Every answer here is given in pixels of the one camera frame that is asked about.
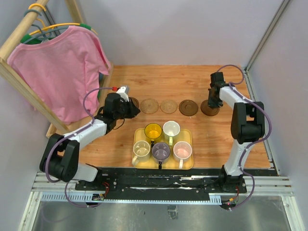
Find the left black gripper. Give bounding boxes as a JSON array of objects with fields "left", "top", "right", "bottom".
[{"left": 115, "top": 97, "right": 141, "bottom": 120}]

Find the brown wooden coaster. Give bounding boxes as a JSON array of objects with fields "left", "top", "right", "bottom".
[
  {"left": 200, "top": 100, "right": 219, "bottom": 116},
  {"left": 130, "top": 97, "right": 139, "bottom": 108},
  {"left": 179, "top": 100, "right": 198, "bottom": 116}
]

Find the large woven rattan coaster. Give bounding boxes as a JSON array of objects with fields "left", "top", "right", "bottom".
[{"left": 140, "top": 99, "right": 159, "bottom": 114}]

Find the small woven rattan coaster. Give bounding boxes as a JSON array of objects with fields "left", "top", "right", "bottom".
[{"left": 160, "top": 100, "right": 178, "bottom": 114}]

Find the white cup green handle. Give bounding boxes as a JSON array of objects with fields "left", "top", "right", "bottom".
[{"left": 163, "top": 121, "right": 180, "bottom": 146}]

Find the pink cup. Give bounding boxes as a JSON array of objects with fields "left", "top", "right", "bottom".
[{"left": 173, "top": 141, "right": 193, "bottom": 169}]

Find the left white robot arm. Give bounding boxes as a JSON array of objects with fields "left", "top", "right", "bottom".
[{"left": 39, "top": 93, "right": 141, "bottom": 191}]

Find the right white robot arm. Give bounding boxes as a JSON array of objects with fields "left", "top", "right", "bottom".
[{"left": 205, "top": 72, "right": 265, "bottom": 193}]

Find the yellow cup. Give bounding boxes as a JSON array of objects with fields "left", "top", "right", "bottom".
[{"left": 144, "top": 123, "right": 163, "bottom": 148}]

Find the cream cup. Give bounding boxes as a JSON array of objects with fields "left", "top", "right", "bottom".
[{"left": 131, "top": 141, "right": 151, "bottom": 166}]

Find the purple cup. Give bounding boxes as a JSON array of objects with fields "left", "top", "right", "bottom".
[{"left": 152, "top": 142, "right": 171, "bottom": 170}]

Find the yellow plastic tray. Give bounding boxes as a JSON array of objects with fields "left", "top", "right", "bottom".
[{"left": 131, "top": 128, "right": 194, "bottom": 170}]

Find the wooden clothes rack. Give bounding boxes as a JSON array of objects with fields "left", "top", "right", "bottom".
[{"left": 0, "top": 0, "right": 115, "bottom": 144}]

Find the pink t-shirt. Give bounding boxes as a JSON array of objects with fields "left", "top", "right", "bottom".
[{"left": 7, "top": 26, "right": 111, "bottom": 124}]

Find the grey clothes hanger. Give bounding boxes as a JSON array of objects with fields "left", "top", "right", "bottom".
[{"left": 24, "top": 9, "right": 68, "bottom": 42}]

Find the yellow clothes hanger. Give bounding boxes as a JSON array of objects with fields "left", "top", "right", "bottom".
[{"left": 28, "top": 0, "right": 98, "bottom": 35}]

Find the green clothes hanger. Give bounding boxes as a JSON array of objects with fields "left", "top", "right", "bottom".
[{"left": 20, "top": 23, "right": 92, "bottom": 45}]

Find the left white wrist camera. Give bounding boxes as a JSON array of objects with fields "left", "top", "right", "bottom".
[{"left": 116, "top": 86, "right": 129, "bottom": 102}]

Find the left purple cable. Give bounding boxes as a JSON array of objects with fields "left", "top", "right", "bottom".
[{"left": 44, "top": 86, "right": 118, "bottom": 208}]

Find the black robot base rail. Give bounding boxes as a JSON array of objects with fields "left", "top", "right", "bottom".
[{"left": 75, "top": 167, "right": 247, "bottom": 202}]

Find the aluminium frame post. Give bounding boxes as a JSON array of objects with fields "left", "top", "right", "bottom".
[{"left": 244, "top": 0, "right": 293, "bottom": 73}]

